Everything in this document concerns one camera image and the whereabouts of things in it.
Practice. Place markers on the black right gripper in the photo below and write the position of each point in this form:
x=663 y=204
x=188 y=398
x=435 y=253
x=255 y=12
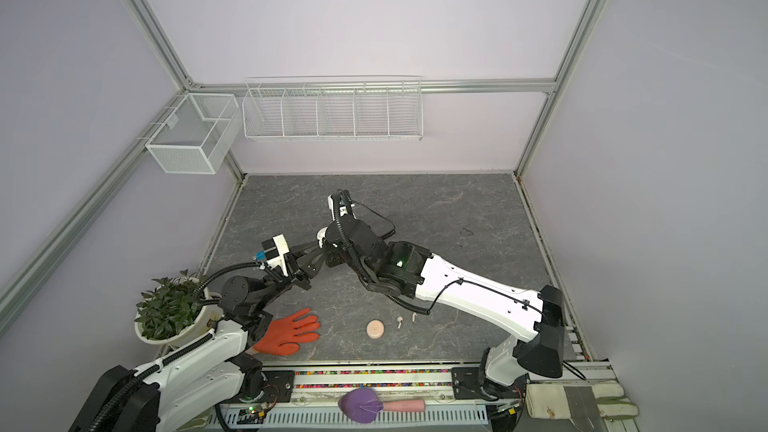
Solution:
x=336 y=258

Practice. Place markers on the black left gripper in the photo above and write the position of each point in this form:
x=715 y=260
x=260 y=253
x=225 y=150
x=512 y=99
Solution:
x=300 y=268

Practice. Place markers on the white earbud charging case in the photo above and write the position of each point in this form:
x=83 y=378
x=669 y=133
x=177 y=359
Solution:
x=321 y=237

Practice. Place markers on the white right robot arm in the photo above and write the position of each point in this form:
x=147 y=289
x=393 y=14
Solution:
x=416 y=278

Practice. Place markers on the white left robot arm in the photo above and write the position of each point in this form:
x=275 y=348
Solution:
x=220 y=364

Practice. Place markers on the pink round charging case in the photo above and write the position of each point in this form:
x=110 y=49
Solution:
x=375 y=329

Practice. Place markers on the red rubber glove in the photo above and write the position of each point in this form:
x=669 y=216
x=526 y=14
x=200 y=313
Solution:
x=285 y=336

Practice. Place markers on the potted green plant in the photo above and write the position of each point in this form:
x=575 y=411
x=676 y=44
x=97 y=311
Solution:
x=169 y=316

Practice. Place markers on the purple pink brush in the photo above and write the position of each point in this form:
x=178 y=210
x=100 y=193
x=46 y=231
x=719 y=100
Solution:
x=362 y=405

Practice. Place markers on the white mesh box basket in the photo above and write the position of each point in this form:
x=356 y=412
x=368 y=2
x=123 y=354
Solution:
x=197 y=135

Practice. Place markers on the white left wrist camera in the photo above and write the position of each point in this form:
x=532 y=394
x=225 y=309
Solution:
x=273 y=253

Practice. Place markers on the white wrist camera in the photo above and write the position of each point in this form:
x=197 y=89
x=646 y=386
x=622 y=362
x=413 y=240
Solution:
x=273 y=253
x=340 y=203

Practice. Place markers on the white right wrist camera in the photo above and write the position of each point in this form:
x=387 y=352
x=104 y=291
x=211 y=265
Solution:
x=340 y=203

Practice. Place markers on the white wire wall shelf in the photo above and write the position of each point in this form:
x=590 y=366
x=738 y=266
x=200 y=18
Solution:
x=315 y=108

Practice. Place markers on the white vented rail base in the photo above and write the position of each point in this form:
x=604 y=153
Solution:
x=333 y=418

